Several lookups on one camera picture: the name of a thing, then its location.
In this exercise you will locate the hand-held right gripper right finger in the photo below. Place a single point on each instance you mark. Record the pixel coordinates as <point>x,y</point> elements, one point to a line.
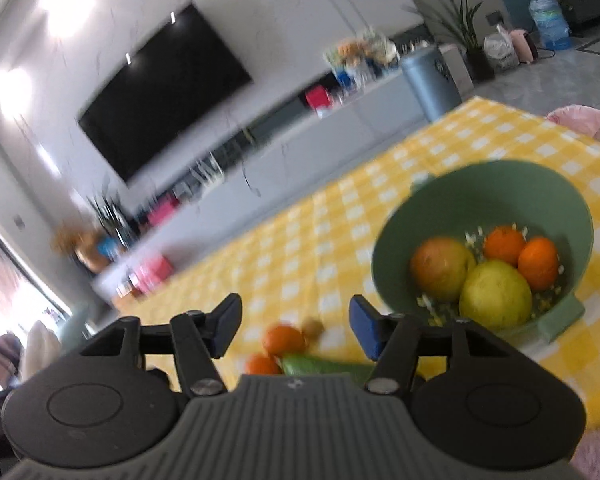
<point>365,331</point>

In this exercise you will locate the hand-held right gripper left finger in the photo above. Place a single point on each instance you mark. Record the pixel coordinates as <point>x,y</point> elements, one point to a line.
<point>227,324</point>

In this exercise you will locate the brown longan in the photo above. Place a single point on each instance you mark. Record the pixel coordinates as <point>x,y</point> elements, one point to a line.
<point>312,326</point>

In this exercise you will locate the orange mandarin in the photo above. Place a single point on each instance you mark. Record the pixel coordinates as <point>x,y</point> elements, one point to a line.
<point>282,340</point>
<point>539,262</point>
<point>504,245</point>
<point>262,365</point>

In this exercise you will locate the red-yellow apple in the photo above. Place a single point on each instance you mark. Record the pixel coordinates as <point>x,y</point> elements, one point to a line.
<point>442,267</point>

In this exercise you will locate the greenish yellow pear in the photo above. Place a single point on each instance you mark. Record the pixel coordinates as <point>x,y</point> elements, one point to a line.
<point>495,294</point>

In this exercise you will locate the green colander bowl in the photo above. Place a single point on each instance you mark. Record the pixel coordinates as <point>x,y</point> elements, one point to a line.
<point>480,195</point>

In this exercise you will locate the cream upholstered chair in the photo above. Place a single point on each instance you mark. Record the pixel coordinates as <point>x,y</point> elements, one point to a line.
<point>40,346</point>

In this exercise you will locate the green cucumber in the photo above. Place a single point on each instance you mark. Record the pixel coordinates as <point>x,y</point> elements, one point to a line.
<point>325,369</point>

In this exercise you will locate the pink storage box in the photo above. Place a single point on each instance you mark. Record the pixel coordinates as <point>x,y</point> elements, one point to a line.
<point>152,271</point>

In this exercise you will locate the yellow checked tablecloth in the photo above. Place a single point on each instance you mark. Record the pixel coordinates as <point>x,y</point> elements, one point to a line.
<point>305,240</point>

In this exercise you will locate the pink flat box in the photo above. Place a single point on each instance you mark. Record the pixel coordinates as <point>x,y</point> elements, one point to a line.
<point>162,212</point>

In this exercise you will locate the brown plush toy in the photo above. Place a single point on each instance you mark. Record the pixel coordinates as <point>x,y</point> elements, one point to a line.
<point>77,246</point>

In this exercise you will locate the blue snack bag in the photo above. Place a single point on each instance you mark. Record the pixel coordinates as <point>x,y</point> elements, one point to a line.
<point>108,249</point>

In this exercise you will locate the plant in glass vase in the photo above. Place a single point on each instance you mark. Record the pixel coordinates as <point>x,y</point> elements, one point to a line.
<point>110,215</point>

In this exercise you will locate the white marble television cabinet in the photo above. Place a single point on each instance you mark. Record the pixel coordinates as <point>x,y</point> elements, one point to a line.
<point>290,160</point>

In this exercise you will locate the red box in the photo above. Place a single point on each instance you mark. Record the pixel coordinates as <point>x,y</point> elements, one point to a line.
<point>317,97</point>

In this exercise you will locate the black flat television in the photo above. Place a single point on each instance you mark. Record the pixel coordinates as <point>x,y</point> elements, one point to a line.
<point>165,90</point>

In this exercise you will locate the blue grey trash can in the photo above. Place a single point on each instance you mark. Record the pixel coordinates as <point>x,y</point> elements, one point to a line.
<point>430,85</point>

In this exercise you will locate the teddy bear bouquet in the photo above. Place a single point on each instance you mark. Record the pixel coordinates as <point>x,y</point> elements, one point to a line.
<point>352,52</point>

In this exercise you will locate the long leaf potted plant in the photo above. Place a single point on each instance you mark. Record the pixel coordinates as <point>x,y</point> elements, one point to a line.
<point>472,55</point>

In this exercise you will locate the pink seat cushion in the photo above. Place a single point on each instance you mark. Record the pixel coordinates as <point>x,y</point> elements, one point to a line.
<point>577,117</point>

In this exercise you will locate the white plastic bag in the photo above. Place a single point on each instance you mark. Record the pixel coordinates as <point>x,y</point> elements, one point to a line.
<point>500,52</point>

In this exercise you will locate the pink heater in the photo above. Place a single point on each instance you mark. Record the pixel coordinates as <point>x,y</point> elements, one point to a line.
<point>524,46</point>

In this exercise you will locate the blue water jug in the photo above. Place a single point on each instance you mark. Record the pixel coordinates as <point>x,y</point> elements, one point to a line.
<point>550,17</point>

